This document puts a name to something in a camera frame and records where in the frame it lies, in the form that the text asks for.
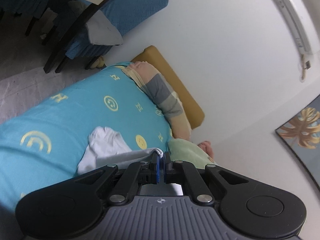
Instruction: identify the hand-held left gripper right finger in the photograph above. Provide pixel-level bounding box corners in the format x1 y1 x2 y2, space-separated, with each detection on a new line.
162 152 248 206

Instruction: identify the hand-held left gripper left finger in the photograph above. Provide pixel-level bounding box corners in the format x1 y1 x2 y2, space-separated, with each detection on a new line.
74 153 161 205

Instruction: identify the white shirt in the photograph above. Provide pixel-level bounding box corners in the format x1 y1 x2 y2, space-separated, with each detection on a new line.
77 126 165 175

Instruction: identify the green fleece blanket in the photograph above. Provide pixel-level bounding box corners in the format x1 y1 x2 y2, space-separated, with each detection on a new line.
167 139 219 169

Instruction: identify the pink plush toy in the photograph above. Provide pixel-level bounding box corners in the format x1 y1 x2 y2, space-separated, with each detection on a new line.
198 141 216 159

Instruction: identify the patchwork pillow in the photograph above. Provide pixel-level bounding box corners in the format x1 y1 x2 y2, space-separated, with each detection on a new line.
122 61 193 139

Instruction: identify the tan headboard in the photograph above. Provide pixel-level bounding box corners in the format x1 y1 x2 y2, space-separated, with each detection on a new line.
131 45 205 130

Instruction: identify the blue patterned bed sheet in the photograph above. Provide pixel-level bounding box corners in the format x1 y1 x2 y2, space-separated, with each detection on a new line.
0 62 175 215

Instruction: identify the yellow plush toy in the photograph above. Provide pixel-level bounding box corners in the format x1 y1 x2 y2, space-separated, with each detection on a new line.
90 56 105 69

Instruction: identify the grey cushion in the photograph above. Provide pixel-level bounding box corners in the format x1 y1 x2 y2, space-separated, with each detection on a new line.
86 11 124 46

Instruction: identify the chair with blue quilted cover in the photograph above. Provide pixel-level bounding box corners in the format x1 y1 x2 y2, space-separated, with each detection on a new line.
54 0 168 73

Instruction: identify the air conditioner pipe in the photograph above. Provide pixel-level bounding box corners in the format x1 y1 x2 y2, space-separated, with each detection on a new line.
300 54 312 81

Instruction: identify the framed leaf wall picture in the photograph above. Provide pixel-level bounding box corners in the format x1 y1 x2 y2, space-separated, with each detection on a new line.
275 99 320 185

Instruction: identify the white wall air conditioner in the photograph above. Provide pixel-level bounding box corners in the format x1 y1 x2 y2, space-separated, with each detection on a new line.
267 0 313 55

